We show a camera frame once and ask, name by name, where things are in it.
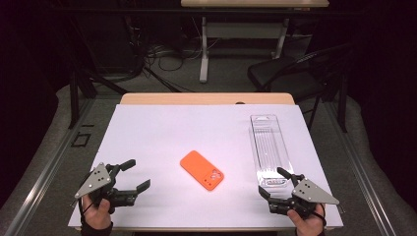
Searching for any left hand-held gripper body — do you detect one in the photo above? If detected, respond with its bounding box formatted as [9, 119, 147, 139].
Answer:
[74, 161, 140, 214]

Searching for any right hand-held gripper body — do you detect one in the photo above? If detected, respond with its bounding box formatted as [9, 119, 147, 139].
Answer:
[268, 174, 340, 219]

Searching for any clear plastic packaging tray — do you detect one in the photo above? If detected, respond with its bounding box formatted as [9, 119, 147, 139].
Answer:
[249, 113, 295, 190]

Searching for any orange phone case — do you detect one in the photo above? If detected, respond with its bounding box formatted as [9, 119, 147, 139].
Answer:
[179, 149, 225, 192]

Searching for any person's right hand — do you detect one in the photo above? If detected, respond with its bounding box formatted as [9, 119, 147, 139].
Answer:
[287, 205, 328, 236]

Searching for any person's left hand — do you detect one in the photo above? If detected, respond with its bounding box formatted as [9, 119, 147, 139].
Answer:
[81, 195, 112, 230]

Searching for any white table cover sheet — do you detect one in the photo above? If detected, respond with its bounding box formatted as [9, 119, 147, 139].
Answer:
[67, 103, 344, 229]

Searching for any black metal stand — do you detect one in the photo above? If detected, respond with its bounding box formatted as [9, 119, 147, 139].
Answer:
[67, 70, 129, 130]

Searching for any black folding chair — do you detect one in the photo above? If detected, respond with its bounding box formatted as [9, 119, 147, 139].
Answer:
[247, 42, 353, 132]

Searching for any light wooden table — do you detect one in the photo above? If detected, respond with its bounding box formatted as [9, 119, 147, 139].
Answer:
[74, 92, 336, 233]

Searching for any white-legged desk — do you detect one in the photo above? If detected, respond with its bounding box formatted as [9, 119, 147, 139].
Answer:
[180, 0, 329, 84]

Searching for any black horizontal metal bar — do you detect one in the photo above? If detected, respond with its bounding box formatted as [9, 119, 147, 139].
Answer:
[48, 7, 365, 16]

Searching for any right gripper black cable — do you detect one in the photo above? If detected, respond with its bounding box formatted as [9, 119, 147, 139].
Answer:
[314, 203, 328, 228]

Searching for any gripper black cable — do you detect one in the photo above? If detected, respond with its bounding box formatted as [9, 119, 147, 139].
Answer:
[314, 203, 328, 228]
[78, 198, 87, 227]

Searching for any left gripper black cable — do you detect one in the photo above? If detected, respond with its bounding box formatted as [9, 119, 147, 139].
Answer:
[78, 198, 87, 227]

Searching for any metal floor rail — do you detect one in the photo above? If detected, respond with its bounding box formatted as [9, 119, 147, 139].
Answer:
[326, 102, 399, 236]
[0, 99, 94, 236]

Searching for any bundle of floor cables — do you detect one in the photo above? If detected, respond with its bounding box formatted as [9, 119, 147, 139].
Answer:
[126, 16, 210, 93]

